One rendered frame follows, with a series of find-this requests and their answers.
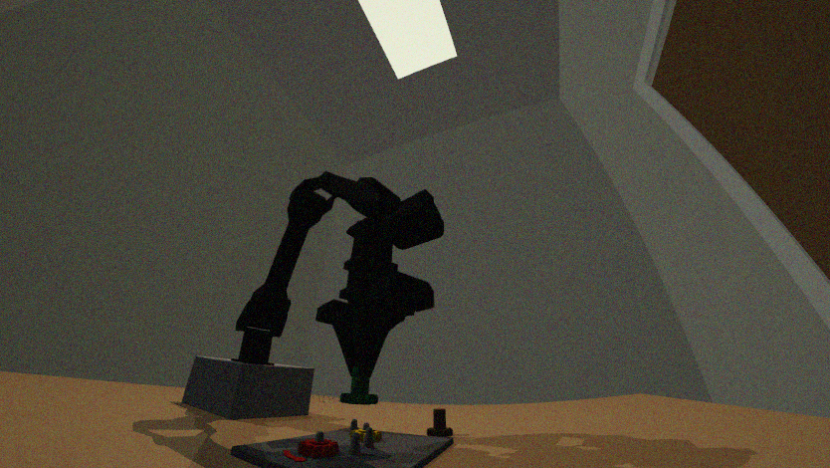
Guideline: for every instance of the red gear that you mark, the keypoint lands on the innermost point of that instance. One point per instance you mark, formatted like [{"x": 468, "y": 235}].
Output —
[{"x": 318, "y": 449}]

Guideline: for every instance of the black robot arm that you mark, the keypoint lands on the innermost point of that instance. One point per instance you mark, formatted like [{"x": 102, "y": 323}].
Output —
[{"x": 388, "y": 222}]

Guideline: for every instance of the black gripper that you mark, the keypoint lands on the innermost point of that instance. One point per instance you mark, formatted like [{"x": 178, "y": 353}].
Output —
[{"x": 375, "y": 292}]

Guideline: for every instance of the green gear with tall hub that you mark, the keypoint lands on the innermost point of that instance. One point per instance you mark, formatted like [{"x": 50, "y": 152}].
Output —
[{"x": 359, "y": 390}]

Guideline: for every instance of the yellow gear with black stripe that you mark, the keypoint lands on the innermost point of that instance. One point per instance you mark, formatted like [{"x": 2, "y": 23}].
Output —
[{"x": 376, "y": 434}]

